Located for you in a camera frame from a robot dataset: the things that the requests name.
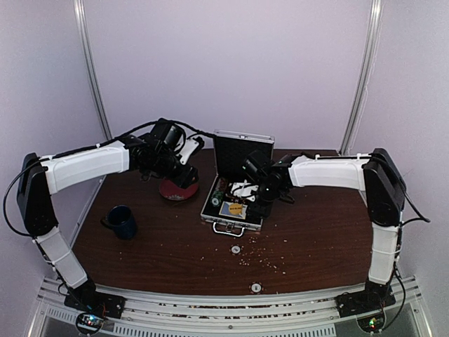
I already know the blue card deck box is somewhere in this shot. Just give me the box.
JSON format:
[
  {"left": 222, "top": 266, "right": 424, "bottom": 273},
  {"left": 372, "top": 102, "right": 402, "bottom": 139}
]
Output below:
[{"left": 219, "top": 201, "right": 247, "bottom": 220}]

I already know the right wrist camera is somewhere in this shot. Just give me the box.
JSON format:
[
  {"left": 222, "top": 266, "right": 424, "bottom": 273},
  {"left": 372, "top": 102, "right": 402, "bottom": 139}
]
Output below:
[{"left": 229, "top": 150, "right": 276, "bottom": 203}]

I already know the left aluminium frame post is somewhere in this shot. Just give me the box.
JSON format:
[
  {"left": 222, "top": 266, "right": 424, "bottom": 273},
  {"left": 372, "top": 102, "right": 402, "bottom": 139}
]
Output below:
[{"left": 73, "top": 0, "right": 113, "bottom": 140}]

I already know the aluminium front rail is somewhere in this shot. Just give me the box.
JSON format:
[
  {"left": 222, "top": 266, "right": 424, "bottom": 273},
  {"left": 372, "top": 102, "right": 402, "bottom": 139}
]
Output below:
[{"left": 25, "top": 277, "right": 437, "bottom": 336}]

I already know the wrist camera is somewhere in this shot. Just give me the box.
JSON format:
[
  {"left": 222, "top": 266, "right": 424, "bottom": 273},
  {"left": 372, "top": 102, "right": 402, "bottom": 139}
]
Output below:
[
  {"left": 147, "top": 118, "right": 204, "bottom": 165},
  {"left": 229, "top": 150, "right": 276, "bottom": 203}
]

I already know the orange black chip stack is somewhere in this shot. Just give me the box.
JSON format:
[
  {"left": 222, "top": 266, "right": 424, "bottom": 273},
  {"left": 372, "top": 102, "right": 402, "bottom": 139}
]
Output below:
[{"left": 215, "top": 177, "right": 229, "bottom": 192}]

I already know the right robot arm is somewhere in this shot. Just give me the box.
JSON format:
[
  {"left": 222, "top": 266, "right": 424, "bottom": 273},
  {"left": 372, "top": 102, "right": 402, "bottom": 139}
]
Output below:
[{"left": 242, "top": 148, "right": 406, "bottom": 310}]

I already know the yellow big blind button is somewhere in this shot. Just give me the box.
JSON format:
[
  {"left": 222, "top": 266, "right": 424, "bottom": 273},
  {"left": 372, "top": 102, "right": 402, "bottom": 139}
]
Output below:
[{"left": 229, "top": 203, "right": 243, "bottom": 216}]

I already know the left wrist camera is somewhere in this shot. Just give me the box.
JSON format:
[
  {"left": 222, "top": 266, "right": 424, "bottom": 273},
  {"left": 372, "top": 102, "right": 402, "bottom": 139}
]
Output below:
[{"left": 147, "top": 118, "right": 204, "bottom": 165}]

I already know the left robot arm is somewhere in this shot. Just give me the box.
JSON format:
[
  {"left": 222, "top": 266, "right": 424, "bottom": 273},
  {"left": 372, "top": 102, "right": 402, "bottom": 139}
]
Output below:
[{"left": 2, "top": 133, "right": 203, "bottom": 312}]

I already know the aluminium frame post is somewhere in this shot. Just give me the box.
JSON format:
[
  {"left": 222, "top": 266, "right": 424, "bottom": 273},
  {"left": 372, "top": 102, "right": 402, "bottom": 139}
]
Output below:
[
  {"left": 73, "top": 0, "right": 113, "bottom": 140},
  {"left": 339, "top": 0, "right": 384, "bottom": 155}
]

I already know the green chip stack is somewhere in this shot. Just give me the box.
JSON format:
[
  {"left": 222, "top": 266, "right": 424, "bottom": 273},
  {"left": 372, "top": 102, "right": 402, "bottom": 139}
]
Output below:
[{"left": 210, "top": 190, "right": 225, "bottom": 207}]

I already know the dark blue mug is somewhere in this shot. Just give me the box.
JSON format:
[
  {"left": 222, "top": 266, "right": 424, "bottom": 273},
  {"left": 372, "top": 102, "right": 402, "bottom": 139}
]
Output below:
[{"left": 100, "top": 205, "right": 138, "bottom": 240}]

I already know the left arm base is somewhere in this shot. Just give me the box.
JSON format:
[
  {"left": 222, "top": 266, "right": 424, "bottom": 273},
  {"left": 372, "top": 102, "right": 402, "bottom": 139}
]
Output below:
[{"left": 63, "top": 279, "right": 126, "bottom": 336}]

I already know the red card deck box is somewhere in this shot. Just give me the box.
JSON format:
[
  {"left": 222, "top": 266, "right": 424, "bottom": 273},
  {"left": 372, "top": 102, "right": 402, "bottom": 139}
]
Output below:
[{"left": 224, "top": 182, "right": 246, "bottom": 201}]

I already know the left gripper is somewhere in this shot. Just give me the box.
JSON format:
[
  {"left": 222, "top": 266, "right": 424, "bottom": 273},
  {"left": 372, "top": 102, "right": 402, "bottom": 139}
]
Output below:
[{"left": 152, "top": 150, "right": 199, "bottom": 189}]

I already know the red white chip front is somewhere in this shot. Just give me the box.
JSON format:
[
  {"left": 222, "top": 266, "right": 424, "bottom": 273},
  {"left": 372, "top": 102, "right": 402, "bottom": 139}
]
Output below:
[{"left": 249, "top": 282, "right": 264, "bottom": 294}]

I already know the red floral plate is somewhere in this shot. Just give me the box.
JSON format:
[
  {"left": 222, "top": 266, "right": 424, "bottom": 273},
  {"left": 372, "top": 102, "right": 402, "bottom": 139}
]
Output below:
[{"left": 159, "top": 180, "right": 199, "bottom": 201}]

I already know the right aluminium frame post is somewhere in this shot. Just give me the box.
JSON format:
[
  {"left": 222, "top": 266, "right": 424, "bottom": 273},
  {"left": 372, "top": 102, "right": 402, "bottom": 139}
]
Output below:
[{"left": 339, "top": 0, "right": 384, "bottom": 155}]

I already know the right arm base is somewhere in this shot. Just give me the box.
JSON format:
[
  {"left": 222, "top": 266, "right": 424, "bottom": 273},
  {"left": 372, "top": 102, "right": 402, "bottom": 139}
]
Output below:
[{"left": 335, "top": 279, "right": 396, "bottom": 334}]

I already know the aluminium poker case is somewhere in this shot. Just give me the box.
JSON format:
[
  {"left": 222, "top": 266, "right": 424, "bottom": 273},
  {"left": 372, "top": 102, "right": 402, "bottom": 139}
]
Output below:
[{"left": 201, "top": 130, "right": 275, "bottom": 237}]

